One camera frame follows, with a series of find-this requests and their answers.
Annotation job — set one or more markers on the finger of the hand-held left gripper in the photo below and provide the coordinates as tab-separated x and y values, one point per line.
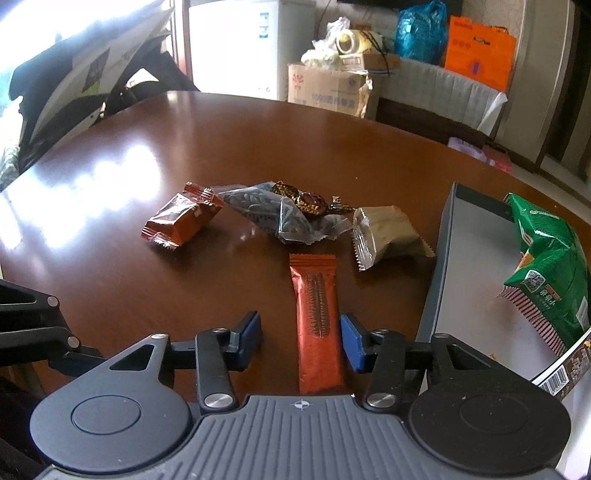
37	344

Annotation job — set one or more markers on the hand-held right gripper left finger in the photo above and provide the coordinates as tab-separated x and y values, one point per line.
249	337

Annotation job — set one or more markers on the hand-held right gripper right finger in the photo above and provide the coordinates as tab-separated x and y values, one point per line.
353	341

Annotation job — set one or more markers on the orange-red snack bar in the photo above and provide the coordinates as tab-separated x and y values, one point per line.
316	300

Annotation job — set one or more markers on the clear sunflower seed packet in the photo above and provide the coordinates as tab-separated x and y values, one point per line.
258	207

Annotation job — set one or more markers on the dark brown candy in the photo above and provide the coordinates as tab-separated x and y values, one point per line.
311	201

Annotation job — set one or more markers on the green snack bag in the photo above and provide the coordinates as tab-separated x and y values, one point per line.
549	258

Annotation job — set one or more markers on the brown printed snack packet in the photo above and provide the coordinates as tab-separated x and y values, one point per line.
572	369

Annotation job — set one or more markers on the beige snack packet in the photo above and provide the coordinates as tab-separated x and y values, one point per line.
392	230

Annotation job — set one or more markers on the orange square snack packet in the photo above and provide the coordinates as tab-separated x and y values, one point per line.
178	221

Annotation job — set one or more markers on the purple plastic bottle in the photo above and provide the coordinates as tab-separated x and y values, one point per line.
466	146

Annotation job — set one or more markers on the pink flat pack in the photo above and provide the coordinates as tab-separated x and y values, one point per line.
498	159

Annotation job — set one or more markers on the large cardboard box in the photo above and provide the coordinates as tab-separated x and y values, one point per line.
323	87

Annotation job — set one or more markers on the white and black scooter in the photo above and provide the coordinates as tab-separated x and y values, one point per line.
83	78

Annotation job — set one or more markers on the small cardboard box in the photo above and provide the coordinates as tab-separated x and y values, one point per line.
369	60

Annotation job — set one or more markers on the white chest freezer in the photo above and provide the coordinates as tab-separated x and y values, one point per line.
231	55

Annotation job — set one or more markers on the pale crumpled bundle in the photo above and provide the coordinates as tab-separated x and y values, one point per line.
321	57

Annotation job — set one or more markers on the yellow tape roll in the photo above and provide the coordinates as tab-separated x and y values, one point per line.
353	41

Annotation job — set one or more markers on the orange shopping bag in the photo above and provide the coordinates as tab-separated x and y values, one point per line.
475	55

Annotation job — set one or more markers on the white plastic bag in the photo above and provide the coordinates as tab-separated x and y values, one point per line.
334	30

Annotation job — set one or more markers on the blue plastic bag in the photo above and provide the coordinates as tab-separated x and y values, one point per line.
420	32

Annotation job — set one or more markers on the brown window frame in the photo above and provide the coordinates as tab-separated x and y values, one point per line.
181	50

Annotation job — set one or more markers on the dark wooden door frame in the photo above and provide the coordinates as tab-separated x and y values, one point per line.
565	115

